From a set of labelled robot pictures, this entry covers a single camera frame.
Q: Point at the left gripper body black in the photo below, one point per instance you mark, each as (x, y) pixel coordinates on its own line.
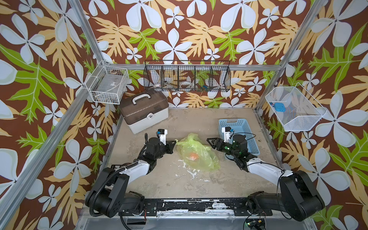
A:
(162, 150)

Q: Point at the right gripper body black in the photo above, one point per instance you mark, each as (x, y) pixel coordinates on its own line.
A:
(226, 148)

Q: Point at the yellow-green plastic bag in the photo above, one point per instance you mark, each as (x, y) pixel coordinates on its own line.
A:
(208, 160)

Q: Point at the orange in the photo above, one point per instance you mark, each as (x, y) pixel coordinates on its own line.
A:
(193, 157)

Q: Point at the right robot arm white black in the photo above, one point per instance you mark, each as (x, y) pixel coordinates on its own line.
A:
(296, 194)

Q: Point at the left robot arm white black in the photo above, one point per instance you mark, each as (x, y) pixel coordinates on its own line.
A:
(109, 194)

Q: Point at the brown lidded storage box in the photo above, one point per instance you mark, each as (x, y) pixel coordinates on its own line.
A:
(144, 110)

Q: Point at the blue object in mesh basket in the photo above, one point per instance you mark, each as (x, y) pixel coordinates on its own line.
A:
(279, 107)

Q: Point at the white mesh basket right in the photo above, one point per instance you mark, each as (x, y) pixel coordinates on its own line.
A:
(303, 110)

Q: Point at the small circuit board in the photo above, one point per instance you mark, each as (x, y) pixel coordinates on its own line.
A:
(256, 224)

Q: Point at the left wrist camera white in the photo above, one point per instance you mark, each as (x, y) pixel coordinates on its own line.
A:
(161, 134)

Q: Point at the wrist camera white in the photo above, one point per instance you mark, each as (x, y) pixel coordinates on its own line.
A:
(227, 133)
(161, 134)

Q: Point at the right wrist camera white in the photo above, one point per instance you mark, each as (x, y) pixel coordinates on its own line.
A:
(227, 133)

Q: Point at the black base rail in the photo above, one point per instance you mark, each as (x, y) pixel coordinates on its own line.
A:
(155, 206)

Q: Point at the black wire basket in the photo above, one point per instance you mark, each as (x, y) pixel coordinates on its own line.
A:
(186, 75)

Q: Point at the white wire basket left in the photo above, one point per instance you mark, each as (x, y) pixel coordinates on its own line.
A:
(107, 83)

